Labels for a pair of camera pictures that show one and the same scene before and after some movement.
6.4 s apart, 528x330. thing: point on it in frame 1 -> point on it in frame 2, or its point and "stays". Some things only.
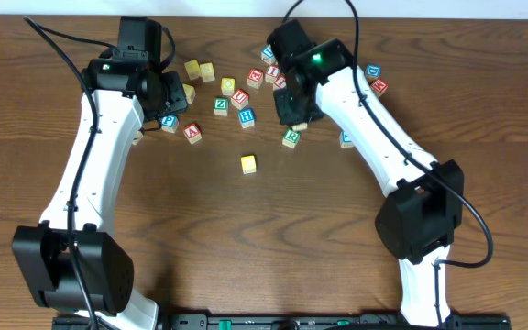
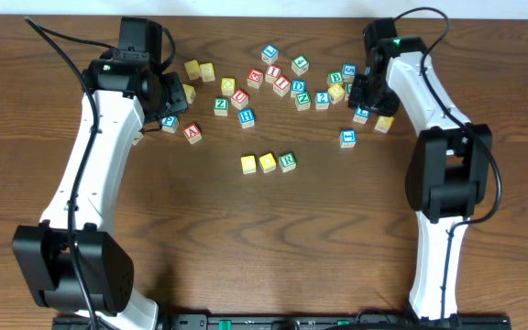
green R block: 291,138 -> 287,161
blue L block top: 268,55 stays
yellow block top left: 192,68 stays
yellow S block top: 207,71 stays
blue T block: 345,144 stays
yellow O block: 300,126 -> 268,162
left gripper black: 175,93 stays
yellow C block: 248,164 stays
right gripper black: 289,110 -> 362,94
